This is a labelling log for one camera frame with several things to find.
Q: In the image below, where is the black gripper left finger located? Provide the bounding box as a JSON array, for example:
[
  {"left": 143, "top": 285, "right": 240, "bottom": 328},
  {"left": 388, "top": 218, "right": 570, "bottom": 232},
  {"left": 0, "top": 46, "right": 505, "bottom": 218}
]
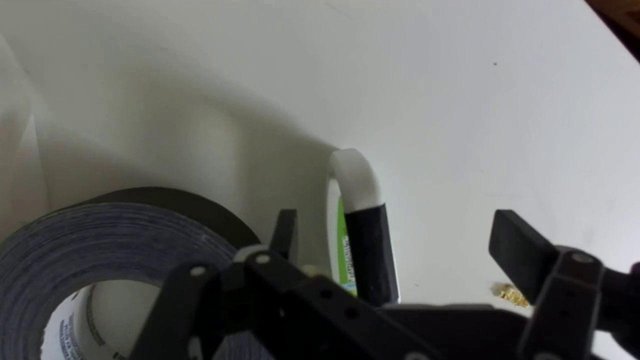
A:
[{"left": 128, "top": 208, "right": 428, "bottom": 360}]

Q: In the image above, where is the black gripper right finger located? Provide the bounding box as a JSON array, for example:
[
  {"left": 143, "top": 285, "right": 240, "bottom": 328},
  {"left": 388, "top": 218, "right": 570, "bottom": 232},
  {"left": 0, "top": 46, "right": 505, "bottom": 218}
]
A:
[{"left": 488, "top": 208, "right": 640, "bottom": 360}]

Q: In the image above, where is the white green marker pen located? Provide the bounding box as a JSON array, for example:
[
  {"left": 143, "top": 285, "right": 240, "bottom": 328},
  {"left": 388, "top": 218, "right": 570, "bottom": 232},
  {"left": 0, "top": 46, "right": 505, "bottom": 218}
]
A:
[{"left": 323, "top": 147, "right": 400, "bottom": 309}]

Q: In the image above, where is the black tape roll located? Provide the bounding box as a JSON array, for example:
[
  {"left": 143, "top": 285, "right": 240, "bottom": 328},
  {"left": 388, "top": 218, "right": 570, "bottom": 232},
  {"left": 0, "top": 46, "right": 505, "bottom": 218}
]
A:
[{"left": 0, "top": 186, "right": 261, "bottom": 360}]

